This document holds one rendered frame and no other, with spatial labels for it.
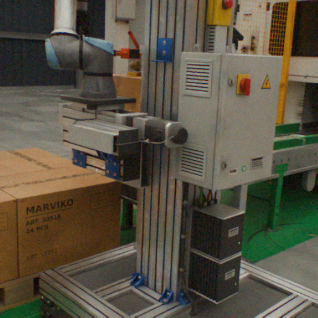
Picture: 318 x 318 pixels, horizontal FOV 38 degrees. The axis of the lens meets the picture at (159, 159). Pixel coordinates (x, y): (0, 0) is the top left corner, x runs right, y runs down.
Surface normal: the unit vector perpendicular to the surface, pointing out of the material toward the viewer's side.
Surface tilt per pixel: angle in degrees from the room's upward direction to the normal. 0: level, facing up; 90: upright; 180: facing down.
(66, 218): 90
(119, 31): 90
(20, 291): 90
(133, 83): 90
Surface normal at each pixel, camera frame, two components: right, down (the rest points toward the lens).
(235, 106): 0.69, 0.19
